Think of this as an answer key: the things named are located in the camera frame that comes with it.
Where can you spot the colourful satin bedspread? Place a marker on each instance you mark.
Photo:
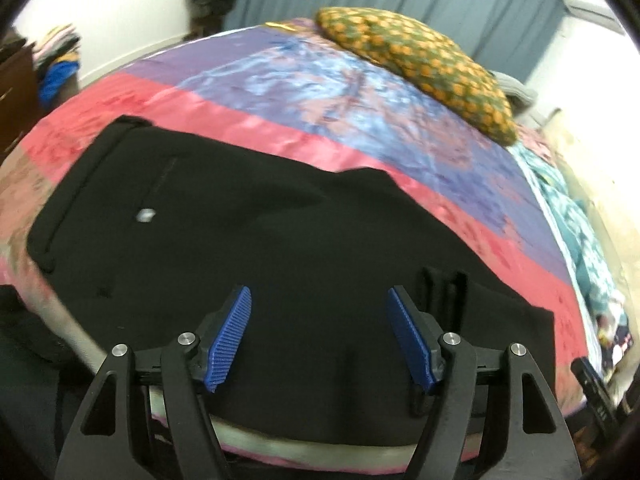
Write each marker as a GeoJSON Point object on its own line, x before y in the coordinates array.
{"type": "Point", "coordinates": [325, 85]}

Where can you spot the white air conditioner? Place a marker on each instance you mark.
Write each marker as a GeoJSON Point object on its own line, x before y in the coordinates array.
{"type": "Point", "coordinates": [592, 5]}

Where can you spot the olive pillow with orange flowers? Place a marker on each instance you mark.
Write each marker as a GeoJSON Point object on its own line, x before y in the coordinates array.
{"type": "Point", "coordinates": [425, 55]}

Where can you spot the pile of folded clothes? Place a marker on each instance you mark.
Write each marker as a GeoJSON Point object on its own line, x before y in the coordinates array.
{"type": "Point", "coordinates": [57, 65]}

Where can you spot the grey cloth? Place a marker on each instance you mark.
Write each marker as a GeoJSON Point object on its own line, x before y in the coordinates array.
{"type": "Point", "coordinates": [515, 90]}

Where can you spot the dark cloth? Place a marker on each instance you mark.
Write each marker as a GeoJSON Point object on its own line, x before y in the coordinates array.
{"type": "Point", "coordinates": [30, 385]}

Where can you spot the teal floral cloth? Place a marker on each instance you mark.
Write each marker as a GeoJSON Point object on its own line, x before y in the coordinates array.
{"type": "Point", "coordinates": [580, 240]}

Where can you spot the brown wooden cabinet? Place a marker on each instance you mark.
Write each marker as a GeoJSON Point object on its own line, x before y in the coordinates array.
{"type": "Point", "coordinates": [17, 95]}

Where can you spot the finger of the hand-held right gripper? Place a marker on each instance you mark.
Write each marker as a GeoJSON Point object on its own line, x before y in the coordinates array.
{"type": "Point", "coordinates": [595, 395]}

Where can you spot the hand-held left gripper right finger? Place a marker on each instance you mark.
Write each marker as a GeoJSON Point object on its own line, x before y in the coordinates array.
{"type": "Point", "coordinates": [410, 340]}

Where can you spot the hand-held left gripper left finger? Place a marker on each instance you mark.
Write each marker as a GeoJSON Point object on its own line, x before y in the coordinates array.
{"type": "Point", "coordinates": [227, 345]}

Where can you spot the black pants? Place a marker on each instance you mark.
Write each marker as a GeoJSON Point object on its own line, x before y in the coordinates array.
{"type": "Point", "coordinates": [275, 235]}

